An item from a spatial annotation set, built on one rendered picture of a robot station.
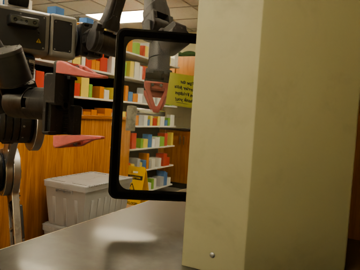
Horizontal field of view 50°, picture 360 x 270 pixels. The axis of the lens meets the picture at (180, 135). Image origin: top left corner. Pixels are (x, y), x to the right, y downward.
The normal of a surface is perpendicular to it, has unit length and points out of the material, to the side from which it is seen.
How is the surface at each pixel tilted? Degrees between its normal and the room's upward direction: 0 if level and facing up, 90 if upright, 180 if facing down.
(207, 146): 90
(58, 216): 95
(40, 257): 0
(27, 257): 0
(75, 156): 90
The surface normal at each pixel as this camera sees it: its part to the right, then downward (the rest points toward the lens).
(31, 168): 0.89, 0.08
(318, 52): 0.32, 0.07
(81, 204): -0.45, 0.11
